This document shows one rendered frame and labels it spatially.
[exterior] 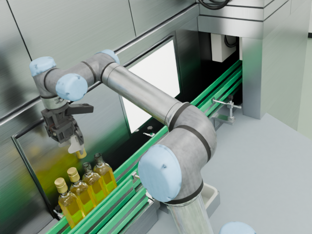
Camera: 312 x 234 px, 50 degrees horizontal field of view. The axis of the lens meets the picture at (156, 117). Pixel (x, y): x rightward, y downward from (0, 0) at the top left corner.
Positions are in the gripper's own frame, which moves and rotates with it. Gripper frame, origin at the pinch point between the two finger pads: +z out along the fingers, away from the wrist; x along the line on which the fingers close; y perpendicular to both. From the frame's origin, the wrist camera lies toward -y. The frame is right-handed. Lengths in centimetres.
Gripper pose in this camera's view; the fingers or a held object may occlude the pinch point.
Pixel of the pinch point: (78, 148)
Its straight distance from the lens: 121.8
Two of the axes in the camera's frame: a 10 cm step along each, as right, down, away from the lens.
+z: 1.4, 8.2, 5.6
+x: 7.4, 2.9, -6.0
